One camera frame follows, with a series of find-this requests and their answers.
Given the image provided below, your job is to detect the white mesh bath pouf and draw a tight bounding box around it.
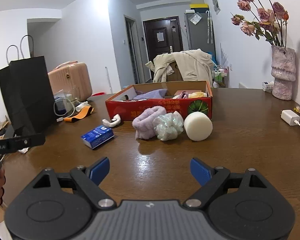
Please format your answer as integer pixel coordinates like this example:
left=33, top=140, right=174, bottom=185
left=153, top=111, right=184, bottom=141

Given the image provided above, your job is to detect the lilac fluffy towel roll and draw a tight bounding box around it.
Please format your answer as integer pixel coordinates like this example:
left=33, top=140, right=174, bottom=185
left=132, top=106, right=167, bottom=140

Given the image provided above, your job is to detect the blue tissue packet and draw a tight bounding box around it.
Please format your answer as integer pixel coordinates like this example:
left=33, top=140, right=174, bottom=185
left=81, top=125, right=114, bottom=149

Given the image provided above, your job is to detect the black paper shopping bag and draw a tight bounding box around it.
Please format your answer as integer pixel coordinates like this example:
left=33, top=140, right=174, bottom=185
left=0, top=35, right=58, bottom=137

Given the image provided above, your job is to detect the white curled band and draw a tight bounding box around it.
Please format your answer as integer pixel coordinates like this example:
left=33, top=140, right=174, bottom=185
left=102, top=114, right=121, bottom=128

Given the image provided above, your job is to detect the white small bottle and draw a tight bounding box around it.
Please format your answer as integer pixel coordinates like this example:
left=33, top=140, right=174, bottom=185
left=75, top=101, right=90, bottom=112

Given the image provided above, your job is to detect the red orange cardboard box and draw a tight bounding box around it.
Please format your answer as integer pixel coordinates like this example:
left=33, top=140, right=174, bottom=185
left=106, top=81, right=212, bottom=121

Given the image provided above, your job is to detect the clear glass cup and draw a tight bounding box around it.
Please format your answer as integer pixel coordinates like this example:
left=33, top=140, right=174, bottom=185
left=63, top=87, right=80, bottom=106

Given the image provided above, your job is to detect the red plastic bucket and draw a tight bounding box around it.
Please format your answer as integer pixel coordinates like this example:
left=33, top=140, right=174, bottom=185
left=91, top=92, right=106, bottom=96

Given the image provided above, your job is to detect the yellow white plush toy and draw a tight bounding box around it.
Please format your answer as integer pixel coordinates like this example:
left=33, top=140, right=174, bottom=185
left=173, top=91, right=207, bottom=99

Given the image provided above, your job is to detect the pink hard suitcase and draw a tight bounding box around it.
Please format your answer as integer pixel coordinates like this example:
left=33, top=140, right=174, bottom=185
left=48, top=61, right=93, bottom=101

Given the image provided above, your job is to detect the white power adapter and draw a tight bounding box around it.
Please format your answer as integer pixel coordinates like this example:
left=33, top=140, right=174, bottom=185
left=281, top=109, right=300, bottom=126

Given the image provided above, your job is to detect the purple knitted cloth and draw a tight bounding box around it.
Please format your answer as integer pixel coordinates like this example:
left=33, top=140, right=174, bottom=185
left=133, top=89, right=167, bottom=100

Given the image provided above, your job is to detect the white mop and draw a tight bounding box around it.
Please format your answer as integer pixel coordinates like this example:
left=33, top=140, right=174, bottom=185
left=105, top=67, right=113, bottom=94

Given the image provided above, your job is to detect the cluttered storage rack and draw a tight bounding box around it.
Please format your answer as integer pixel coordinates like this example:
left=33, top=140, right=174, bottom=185
left=212, top=43, right=229, bottom=88

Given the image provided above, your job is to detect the brown wooden chair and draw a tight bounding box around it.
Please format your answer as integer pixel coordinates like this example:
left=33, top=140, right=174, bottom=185
left=166, top=62, right=183, bottom=82

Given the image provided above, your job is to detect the beige coat on chair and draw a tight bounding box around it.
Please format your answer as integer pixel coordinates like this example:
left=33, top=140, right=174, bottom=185
left=145, top=49, right=217, bottom=84

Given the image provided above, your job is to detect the pink textured vase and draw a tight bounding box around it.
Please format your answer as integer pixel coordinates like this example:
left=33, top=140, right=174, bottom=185
left=271, top=46, right=296, bottom=101

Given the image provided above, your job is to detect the dark brown entrance door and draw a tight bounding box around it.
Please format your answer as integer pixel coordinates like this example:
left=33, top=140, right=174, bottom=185
left=143, top=16, right=183, bottom=61

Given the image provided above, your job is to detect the grey refrigerator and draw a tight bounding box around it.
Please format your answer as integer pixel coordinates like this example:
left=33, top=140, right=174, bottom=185
left=184, top=8, right=216, bottom=56

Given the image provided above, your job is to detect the dried pink rose bouquet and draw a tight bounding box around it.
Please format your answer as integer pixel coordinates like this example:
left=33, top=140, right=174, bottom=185
left=231, top=0, right=289, bottom=48

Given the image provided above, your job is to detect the white charging cable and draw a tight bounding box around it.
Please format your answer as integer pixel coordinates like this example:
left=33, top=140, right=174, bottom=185
left=53, top=97, right=77, bottom=123

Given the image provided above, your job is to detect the orange black strap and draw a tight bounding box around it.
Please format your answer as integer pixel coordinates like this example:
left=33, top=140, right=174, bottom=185
left=63, top=105, right=95, bottom=123

